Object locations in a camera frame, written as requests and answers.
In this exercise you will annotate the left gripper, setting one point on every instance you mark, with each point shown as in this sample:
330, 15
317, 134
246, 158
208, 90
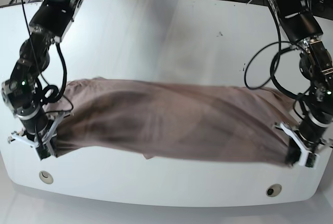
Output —
306, 138

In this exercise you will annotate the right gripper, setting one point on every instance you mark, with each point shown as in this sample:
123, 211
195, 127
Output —
39, 128

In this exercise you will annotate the mauve t-shirt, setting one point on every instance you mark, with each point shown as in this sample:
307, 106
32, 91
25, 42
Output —
196, 122

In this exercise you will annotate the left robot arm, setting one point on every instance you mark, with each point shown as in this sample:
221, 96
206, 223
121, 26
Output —
297, 28

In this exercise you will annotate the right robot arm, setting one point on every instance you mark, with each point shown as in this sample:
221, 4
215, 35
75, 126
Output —
23, 93

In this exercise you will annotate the left table grommet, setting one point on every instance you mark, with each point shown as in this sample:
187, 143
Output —
46, 177

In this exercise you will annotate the table grommet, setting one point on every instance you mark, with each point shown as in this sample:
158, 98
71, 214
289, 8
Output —
274, 190
46, 177

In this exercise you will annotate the right table grommet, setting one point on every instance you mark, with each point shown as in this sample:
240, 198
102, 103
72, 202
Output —
274, 190

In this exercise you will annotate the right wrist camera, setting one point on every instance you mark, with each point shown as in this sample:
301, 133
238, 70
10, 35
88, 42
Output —
47, 150

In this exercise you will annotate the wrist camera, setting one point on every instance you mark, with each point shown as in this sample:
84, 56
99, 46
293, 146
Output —
47, 150
312, 160

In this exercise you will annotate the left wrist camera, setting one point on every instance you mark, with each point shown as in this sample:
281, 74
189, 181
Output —
312, 160

